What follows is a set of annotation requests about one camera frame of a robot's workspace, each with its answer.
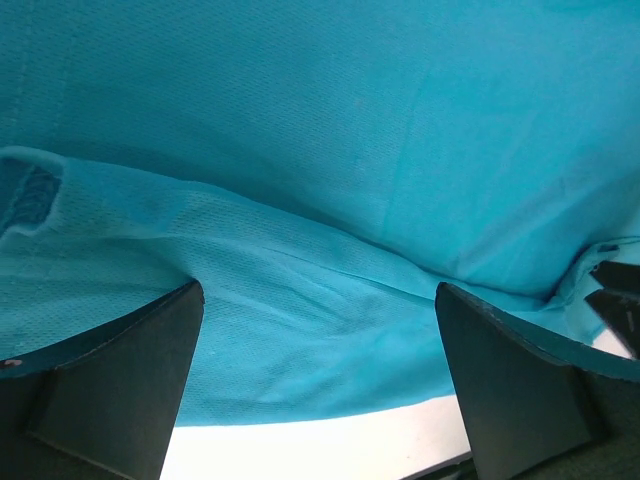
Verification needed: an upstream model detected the teal t-shirt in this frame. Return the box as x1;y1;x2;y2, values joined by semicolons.
1;1;639;425

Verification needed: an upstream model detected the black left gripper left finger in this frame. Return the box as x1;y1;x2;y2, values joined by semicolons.
1;281;204;479

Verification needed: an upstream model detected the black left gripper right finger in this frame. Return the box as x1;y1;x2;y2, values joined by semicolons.
435;283;639;479

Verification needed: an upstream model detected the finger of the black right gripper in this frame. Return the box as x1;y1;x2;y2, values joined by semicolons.
591;261;640;290
585;289;639;358

